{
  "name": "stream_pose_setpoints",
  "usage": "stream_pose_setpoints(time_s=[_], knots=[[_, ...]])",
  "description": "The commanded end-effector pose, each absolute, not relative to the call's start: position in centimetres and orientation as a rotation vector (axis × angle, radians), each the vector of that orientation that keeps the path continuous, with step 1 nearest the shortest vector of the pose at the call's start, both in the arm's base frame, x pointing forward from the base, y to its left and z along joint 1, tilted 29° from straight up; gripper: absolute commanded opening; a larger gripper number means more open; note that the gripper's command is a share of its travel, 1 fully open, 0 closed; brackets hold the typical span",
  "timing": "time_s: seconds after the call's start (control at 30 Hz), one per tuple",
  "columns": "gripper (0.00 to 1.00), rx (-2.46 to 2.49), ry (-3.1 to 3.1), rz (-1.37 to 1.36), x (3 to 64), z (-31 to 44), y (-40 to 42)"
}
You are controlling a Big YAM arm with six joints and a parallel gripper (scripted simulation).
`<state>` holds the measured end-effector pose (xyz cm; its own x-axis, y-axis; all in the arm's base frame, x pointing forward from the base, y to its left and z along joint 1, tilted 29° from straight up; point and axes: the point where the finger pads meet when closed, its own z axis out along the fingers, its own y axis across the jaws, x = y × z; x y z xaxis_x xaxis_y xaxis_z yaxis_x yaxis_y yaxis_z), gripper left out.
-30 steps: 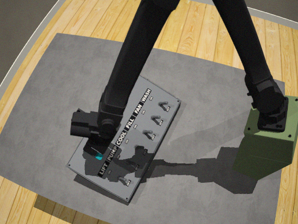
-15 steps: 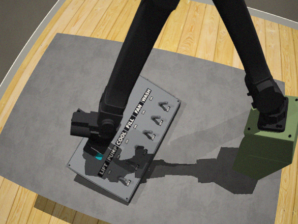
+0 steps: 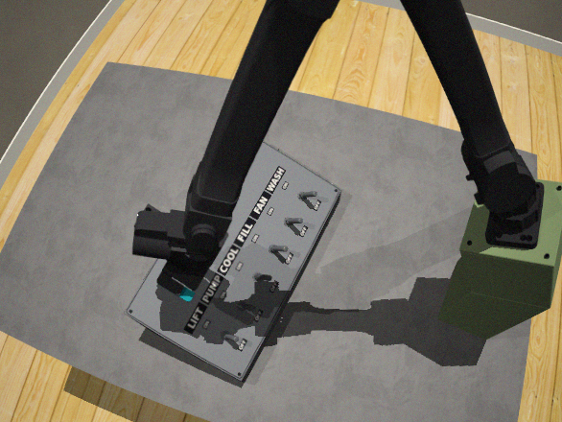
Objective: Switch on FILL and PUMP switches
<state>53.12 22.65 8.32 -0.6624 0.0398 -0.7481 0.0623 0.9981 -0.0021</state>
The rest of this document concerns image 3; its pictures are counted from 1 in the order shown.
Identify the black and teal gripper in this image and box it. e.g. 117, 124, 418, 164
157, 232, 228, 302

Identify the grey switch console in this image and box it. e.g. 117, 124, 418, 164
124, 141, 341, 383

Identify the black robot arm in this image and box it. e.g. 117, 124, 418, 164
132, 0, 544, 270

